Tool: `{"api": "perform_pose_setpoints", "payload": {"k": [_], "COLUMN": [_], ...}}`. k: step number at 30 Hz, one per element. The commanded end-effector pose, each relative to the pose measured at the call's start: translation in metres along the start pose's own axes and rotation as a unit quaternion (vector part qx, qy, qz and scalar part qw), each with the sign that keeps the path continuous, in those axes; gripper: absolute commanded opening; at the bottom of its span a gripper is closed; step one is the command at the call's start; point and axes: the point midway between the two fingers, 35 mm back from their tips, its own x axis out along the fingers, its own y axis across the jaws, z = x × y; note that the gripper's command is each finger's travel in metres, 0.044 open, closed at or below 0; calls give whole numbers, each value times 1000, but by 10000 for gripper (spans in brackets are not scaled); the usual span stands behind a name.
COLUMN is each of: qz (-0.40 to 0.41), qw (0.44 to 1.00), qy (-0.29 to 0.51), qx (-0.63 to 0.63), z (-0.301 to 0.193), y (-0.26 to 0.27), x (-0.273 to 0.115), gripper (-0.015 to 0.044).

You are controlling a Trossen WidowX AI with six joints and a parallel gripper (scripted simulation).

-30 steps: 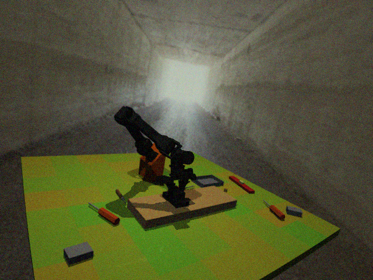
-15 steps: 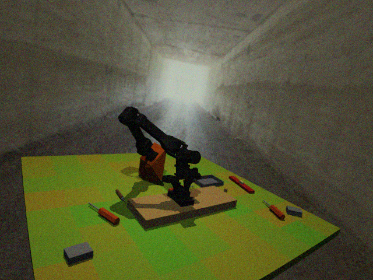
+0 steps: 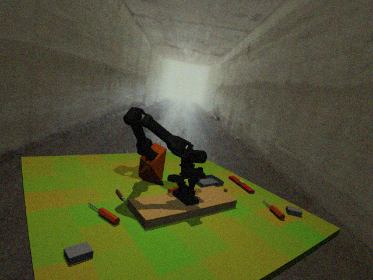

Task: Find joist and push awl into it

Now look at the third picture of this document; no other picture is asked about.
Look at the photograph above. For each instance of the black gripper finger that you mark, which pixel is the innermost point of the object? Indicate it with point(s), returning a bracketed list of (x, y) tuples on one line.
[(181, 187), (192, 183)]

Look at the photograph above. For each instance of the tan wooden panel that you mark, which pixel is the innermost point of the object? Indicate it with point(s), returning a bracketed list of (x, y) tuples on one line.
[(162, 209)]

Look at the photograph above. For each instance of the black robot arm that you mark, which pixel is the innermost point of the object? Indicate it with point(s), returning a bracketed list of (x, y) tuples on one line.
[(175, 144)]

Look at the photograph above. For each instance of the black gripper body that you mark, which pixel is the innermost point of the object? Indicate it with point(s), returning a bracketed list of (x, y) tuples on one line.
[(177, 178)]

